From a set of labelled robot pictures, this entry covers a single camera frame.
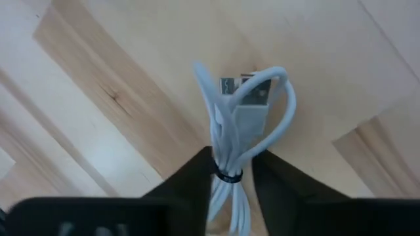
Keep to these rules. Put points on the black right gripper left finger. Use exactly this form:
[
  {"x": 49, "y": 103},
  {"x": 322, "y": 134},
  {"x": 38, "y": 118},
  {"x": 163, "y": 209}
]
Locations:
[{"x": 177, "y": 213}]

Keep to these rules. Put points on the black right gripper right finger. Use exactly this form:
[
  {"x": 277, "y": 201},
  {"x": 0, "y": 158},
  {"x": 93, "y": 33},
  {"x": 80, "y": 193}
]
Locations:
[{"x": 295, "y": 209}]

